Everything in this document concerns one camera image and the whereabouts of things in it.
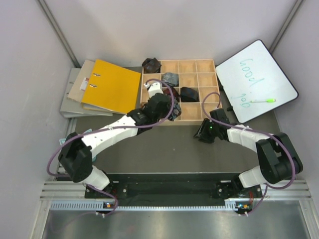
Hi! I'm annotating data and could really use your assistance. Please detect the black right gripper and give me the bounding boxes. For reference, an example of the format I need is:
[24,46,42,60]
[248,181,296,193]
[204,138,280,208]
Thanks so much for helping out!
[194,119,219,143]

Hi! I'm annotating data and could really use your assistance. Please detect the navy floral long tie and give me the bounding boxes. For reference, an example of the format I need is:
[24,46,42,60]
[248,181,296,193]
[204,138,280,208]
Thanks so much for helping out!
[167,100,181,121]

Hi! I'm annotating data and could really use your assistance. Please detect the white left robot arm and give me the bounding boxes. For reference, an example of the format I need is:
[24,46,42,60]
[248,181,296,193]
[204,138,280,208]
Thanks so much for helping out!
[58,93,172,198]

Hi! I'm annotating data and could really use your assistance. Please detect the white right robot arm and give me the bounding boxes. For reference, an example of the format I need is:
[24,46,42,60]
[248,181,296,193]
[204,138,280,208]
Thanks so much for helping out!
[194,109,303,197]

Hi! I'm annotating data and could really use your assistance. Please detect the red black rolled tie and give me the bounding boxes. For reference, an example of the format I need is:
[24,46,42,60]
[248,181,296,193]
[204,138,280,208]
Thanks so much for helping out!
[163,87,180,102]

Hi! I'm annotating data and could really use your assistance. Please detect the grey patterned rolled tie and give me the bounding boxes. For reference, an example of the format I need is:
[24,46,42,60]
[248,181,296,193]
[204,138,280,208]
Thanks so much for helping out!
[161,72,179,87]

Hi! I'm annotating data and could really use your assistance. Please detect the dark blue rolled tie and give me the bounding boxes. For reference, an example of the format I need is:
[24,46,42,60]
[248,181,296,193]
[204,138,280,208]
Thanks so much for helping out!
[180,87,199,103]

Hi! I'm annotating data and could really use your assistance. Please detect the dark maroon rolled tie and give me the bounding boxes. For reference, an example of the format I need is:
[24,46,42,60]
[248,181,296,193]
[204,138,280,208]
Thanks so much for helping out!
[142,58,161,74]

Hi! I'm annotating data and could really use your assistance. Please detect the wooden grid organizer box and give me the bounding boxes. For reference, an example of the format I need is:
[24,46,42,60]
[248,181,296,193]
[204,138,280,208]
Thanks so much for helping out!
[140,58,222,126]

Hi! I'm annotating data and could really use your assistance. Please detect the green marker pen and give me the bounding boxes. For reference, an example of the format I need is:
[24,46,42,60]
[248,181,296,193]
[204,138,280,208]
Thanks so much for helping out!
[250,99,276,103]

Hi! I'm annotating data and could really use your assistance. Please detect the small whiteboard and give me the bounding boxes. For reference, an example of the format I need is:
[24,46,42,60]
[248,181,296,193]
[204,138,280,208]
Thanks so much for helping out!
[216,40,299,123]

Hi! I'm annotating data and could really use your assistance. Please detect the teal cat-ear headphones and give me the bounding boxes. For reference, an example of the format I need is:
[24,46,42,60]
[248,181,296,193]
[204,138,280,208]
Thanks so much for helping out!
[59,132,83,153]

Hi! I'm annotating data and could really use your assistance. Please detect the yellow ring binder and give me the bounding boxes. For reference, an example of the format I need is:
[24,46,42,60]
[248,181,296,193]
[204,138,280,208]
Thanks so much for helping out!
[81,59,141,114]

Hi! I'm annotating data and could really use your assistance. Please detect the grey slotted cable duct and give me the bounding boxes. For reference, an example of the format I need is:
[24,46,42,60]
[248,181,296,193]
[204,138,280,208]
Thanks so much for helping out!
[49,198,254,212]

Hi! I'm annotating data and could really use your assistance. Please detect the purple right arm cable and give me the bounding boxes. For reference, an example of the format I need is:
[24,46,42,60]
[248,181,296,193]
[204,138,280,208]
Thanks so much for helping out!
[201,92,299,217]

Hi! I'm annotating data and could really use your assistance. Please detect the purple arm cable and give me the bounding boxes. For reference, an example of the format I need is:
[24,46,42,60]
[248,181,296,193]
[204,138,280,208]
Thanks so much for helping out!
[201,92,299,217]
[46,79,175,217]

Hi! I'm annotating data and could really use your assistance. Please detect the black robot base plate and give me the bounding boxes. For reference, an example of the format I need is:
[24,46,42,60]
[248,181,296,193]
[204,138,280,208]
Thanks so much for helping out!
[84,181,265,202]

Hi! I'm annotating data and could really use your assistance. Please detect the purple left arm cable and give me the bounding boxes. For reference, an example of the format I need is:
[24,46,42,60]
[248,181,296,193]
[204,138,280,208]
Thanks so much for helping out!
[46,79,175,217]

